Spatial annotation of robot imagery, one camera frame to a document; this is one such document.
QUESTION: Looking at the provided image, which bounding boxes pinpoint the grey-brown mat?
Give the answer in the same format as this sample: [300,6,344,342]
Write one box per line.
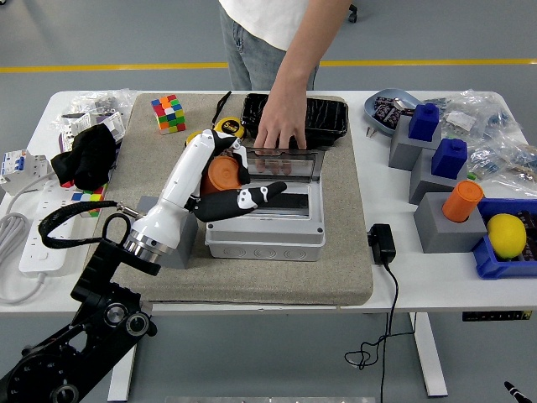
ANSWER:
[79,92,374,306]

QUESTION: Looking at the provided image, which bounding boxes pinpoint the white circuit breaker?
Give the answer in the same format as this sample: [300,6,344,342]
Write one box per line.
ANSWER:
[0,149,54,196]

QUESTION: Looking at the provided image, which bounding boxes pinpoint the person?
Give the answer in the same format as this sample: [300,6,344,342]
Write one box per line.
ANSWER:
[217,0,336,92]

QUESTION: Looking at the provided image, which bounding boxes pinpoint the dark printed packets in bin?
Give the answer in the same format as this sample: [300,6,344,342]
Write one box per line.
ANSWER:
[514,209,537,264]

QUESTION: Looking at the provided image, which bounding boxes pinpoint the black power adapter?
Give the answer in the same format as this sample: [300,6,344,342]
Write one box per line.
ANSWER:
[367,223,397,265]

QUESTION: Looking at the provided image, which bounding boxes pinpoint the grey junction box clear lid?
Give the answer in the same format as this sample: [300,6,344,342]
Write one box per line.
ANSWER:
[204,145,327,262]

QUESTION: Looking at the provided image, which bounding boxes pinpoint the grey power strip cable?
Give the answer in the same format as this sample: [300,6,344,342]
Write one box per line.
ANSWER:
[0,170,58,306]

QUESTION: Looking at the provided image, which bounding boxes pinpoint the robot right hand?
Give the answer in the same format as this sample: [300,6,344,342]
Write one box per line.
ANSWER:
[503,380,528,403]

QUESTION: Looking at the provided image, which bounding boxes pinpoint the small colourful puzzle cube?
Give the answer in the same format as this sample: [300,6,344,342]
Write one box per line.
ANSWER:
[70,183,106,219]

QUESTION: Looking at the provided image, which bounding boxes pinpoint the black adapter cord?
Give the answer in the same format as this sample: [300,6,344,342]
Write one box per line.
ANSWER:
[344,262,416,403]

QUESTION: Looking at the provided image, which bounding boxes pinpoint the black cloth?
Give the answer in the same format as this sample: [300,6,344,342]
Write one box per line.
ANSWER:
[50,123,118,192]

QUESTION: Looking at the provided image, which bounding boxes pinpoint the white table leg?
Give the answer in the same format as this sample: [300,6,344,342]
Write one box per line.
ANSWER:
[107,343,138,402]
[409,312,449,398]

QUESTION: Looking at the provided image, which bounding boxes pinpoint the white power strip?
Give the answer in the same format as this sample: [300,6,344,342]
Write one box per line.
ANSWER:
[18,175,91,278]

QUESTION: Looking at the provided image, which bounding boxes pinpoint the grey block holder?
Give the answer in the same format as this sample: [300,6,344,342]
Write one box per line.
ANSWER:
[409,147,469,206]
[388,113,442,172]

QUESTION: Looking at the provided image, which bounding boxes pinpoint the clear bag of small parts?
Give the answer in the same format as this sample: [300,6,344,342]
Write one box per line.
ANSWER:
[465,138,537,194]
[423,87,525,142]

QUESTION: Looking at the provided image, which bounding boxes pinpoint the person's left hand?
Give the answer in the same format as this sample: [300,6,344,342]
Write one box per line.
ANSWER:
[253,89,315,151]

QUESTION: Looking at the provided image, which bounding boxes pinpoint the blue-grey bowl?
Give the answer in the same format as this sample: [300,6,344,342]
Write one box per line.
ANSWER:
[363,87,423,136]

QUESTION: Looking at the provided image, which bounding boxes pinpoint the yellow lemon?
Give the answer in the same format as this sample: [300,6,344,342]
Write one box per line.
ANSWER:
[486,212,527,259]

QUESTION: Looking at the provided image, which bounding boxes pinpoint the clear bags with parts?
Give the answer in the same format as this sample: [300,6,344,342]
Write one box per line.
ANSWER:
[50,87,138,152]

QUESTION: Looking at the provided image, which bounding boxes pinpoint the blue storage bin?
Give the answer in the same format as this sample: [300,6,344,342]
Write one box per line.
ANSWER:
[472,197,537,280]

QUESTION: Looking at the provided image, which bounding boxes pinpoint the black plastic tray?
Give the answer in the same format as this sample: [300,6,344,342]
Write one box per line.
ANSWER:
[241,92,350,147]

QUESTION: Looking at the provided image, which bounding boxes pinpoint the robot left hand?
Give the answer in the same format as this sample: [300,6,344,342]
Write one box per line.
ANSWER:
[128,128,289,258]

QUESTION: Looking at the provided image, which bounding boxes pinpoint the black table control panel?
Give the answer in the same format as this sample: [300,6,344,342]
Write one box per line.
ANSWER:
[461,310,533,322]

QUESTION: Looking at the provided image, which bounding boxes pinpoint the orange cylinder battery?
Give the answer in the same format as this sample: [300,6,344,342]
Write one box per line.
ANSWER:
[200,155,244,197]
[441,180,485,223]

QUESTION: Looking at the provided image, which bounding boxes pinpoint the large colourful puzzle cube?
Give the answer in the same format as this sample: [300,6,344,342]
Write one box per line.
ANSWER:
[150,93,187,136]

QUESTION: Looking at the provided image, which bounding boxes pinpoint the grey block with round hole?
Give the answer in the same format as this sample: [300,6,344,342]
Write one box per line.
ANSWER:
[413,191,488,254]
[136,195,199,270]

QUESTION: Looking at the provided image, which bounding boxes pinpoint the yellow tape measure 5m print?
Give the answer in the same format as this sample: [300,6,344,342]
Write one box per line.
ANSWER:
[211,90,248,140]

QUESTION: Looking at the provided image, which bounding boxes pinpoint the dark printed packets in bowl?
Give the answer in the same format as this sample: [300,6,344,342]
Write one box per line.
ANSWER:
[372,95,415,126]

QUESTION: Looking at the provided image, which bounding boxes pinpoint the blue block battery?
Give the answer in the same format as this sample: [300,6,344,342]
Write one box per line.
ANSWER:
[408,102,441,142]
[430,138,468,178]

